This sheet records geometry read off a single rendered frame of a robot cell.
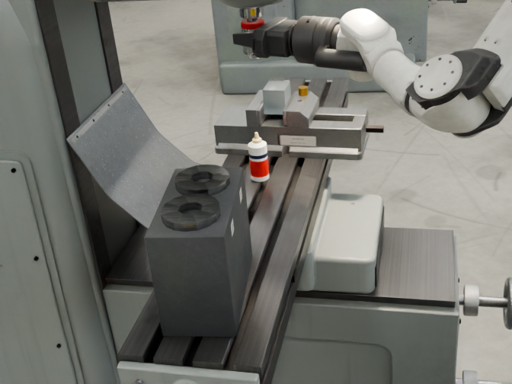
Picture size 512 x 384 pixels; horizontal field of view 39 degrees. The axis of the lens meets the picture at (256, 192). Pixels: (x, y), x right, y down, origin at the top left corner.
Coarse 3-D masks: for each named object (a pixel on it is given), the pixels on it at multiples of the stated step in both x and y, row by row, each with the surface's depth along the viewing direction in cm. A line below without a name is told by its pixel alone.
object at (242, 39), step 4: (248, 32) 140; (252, 32) 139; (232, 36) 141; (236, 36) 141; (240, 36) 140; (244, 36) 140; (248, 36) 139; (236, 40) 141; (240, 40) 141; (244, 40) 140; (248, 40) 140; (236, 44) 142; (240, 44) 141; (244, 44) 141; (248, 44) 140
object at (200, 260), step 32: (192, 192) 114; (224, 192) 115; (160, 224) 107; (192, 224) 105; (224, 224) 106; (160, 256) 106; (192, 256) 105; (224, 256) 105; (160, 288) 109; (192, 288) 108; (224, 288) 108; (160, 320) 112; (192, 320) 111; (224, 320) 111
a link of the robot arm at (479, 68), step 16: (496, 16) 109; (496, 32) 107; (480, 48) 107; (496, 48) 106; (432, 64) 109; (448, 64) 107; (464, 64) 106; (480, 64) 104; (496, 64) 105; (416, 80) 109; (432, 80) 107; (448, 80) 105; (464, 80) 104; (480, 80) 104; (496, 80) 105; (432, 96) 106; (496, 96) 107; (496, 112) 111; (480, 128) 112
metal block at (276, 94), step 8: (264, 88) 164; (272, 88) 164; (280, 88) 164; (288, 88) 166; (264, 96) 164; (272, 96) 164; (280, 96) 163; (288, 96) 166; (264, 104) 165; (272, 104) 165; (280, 104) 164; (264, 112) 166; (272, 112) 166; (280, 112) 165
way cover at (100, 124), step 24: (120, 96) 168; (96, 120) 156; (120, 120) 164; (144, 120) 173; (72, 144) 146; (96, 144) 153; (120, 144) 161; (144, 144) 169; (168, 144) 176; (96, 168) 150; (120, 168) 157; (144, 168) 164; (168, 168) 170; (120, 192) 153; (144, 192) 159; (144, 216) 153
